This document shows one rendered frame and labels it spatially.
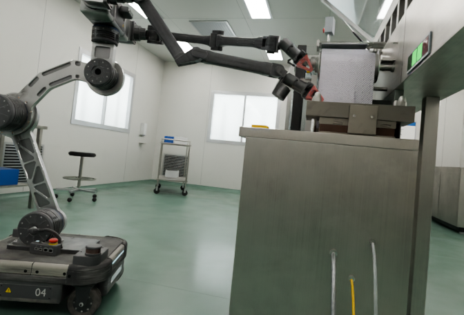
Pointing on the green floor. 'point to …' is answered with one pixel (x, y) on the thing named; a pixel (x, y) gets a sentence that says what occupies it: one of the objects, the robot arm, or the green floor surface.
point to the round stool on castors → (80, 175)
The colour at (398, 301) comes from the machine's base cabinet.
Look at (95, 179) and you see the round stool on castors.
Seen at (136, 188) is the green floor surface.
